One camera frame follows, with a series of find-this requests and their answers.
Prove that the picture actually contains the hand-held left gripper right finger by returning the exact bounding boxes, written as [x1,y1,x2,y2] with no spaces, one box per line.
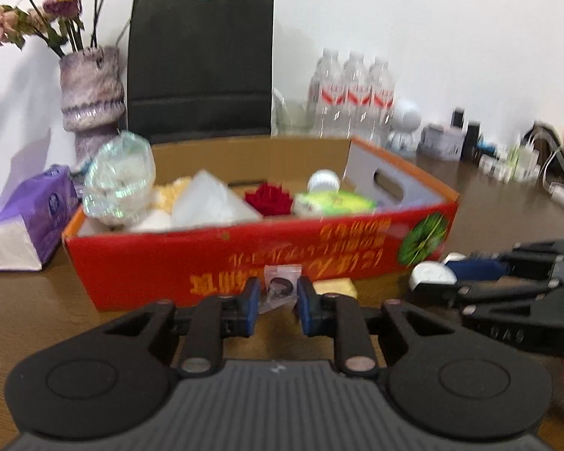
[297,276,458,379]

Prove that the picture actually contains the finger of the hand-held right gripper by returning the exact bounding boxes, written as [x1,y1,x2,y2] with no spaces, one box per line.
[408,276,564,313]
[444,239,564,285]

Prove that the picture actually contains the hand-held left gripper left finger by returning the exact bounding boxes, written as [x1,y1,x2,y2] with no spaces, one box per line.
[101,278,260,379]

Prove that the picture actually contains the small clear zip bag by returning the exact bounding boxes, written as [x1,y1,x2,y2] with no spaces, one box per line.
[258,264,302,315]

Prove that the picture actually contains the white round lid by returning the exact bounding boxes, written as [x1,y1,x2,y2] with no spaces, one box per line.
[408,260,457,293]

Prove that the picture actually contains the red cardboard box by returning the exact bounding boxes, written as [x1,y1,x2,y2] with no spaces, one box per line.
[62,135,461,313]

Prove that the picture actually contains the green snack packet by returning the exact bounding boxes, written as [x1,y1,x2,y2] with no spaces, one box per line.
[292,190,379,219]

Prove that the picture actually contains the white plastic jar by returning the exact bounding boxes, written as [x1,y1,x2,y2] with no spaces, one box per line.
[171,170,264,232]

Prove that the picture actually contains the red fabric flower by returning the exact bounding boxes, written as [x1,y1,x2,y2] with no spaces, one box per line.
[243,182,295,219]

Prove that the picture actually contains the white ribbed cap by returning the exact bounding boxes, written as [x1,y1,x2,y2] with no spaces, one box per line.
[307,169,343,194]

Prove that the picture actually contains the white and yellow plush toy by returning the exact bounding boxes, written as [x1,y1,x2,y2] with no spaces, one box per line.
[132,176,194,234]

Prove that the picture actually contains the clear plastic bag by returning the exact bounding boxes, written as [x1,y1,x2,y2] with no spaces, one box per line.
[82,130,156,226]

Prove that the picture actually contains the clutter of small desk items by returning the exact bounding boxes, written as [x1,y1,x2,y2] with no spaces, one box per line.
[522,121,564,184]

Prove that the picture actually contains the clear acrylic container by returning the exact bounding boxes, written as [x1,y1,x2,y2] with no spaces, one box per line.
[272,88,314,137]

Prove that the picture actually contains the pale yellow block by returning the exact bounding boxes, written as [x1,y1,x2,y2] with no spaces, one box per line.
[312,278,358,300]

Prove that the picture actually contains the white power strip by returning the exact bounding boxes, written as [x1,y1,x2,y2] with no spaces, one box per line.
[479,153,511,180]

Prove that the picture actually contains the small pale green bottle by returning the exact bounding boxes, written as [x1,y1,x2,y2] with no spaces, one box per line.
[508,134,523,180]

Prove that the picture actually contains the white rectangular case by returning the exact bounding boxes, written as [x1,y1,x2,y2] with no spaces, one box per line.
[420,124,466,161]

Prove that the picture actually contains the white round robot speaker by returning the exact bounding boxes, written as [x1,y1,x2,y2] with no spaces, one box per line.
[387,98,424,151]

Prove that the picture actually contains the clear water bottle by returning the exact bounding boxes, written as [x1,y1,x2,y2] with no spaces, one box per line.
[368,56,396,145]
[341,51,373,142]
[307,49,344,138]

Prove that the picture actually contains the purple tissue pack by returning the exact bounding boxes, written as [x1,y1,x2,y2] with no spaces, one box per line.
[0,129,79,273]

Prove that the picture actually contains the black paper bag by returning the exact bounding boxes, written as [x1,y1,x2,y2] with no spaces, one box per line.
[126,0,276,144]

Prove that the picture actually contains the purple ceramic vase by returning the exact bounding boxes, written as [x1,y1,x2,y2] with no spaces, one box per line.
[58,46,126,171]

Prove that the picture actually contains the white charger cable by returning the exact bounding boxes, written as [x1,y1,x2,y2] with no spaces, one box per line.
[540,150,564,210]

